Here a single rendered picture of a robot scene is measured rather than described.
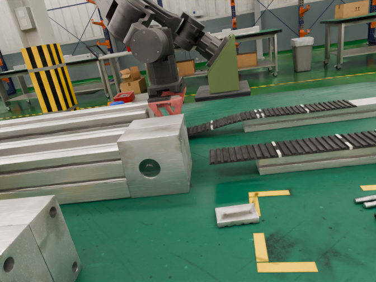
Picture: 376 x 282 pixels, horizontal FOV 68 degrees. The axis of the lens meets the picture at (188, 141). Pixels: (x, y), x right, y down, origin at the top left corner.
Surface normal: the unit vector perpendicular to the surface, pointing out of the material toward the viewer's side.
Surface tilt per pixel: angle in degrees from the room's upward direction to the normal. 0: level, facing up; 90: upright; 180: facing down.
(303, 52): 94
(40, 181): 90
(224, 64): 90
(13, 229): 0
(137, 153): 90
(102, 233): 0
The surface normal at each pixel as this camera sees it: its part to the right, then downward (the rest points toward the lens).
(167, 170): -0.06, 0.38
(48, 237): 0.99, -0.11
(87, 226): -0.15, -0.92
